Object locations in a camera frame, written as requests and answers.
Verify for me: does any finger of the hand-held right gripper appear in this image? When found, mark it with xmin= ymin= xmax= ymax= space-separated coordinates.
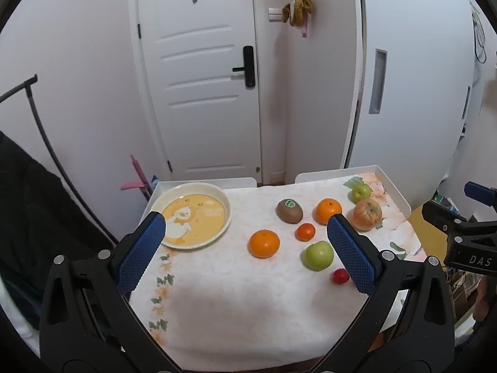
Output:
xmin=422 ymin=200 xmax=468 ymax=236
xmin=464 ymin=181 xmax=497 ymax=206

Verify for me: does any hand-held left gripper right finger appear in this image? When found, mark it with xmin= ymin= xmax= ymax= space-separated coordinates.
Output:
xmin=311 ymin=213 xmax=456 ymax=373

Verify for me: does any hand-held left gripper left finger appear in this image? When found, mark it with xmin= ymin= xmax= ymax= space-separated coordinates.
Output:
xmin=39 ymin=210 xmax=183 ymax=373

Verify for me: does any large green apple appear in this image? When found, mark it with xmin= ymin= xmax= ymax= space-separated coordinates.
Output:
xmin=303 ymin=240 xmax=335 ymax=271

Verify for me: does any red-yellow apple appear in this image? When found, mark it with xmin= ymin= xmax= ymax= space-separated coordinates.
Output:
xmin=353 ymin=198 xmax=383 ymax=231

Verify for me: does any cream plate with duck print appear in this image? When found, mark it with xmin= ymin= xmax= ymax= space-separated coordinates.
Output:
xmin=149 ymin=182 xmax=232 ymax=252

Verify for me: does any orange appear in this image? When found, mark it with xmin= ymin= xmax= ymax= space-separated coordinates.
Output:
xmin=315 ymin=198 xmax=343 ymax=225
xmin=248 ymin=229 xmax=281 ymax=259

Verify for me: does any small tangerine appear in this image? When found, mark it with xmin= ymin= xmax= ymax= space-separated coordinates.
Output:
xmin=295 ymin=223 xmax=316 ymax=242

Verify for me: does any small green apple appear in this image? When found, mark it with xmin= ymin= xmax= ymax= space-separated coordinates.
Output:
xmin=351 ymin=183 xmax=372 ymax=204

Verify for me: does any brown kiwi with green sticker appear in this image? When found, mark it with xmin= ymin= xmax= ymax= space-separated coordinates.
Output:
xmin=276 ymin=198 xmax=304 ymax=225

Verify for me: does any white floral tablecloth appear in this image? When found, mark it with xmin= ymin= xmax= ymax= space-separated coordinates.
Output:
xmin=128 ymin=173 xmax=428 ymax=371

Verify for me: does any black cloth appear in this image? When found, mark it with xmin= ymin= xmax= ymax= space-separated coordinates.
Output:
xmin=0 ymin=130 xmax=117 ymax=331

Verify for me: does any white folding table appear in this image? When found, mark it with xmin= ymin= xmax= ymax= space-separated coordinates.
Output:
xmin=140 ymin=165 xmax=412 ymax=226

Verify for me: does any white panel door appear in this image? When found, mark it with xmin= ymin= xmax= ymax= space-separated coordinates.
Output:
xmin=136 ymin=0 xmax=264 ymax=182

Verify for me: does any black clothes rack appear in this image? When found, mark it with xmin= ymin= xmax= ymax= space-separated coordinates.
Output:
xmin=0 ymin=74 xmax=119 ymax=243

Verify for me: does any yellow hanging cloth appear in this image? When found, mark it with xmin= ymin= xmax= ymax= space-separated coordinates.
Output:
xmin=282 ymin=0 xmax=314 ymax=27

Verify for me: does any black wall cable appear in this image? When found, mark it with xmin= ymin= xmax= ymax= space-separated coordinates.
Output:
xmin=471 ymin=4 xmax=488 ymax=63

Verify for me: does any black door lock handle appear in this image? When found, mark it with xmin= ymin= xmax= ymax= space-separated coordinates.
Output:
xmin=232 ymin=46 xmax=256 ymax=88

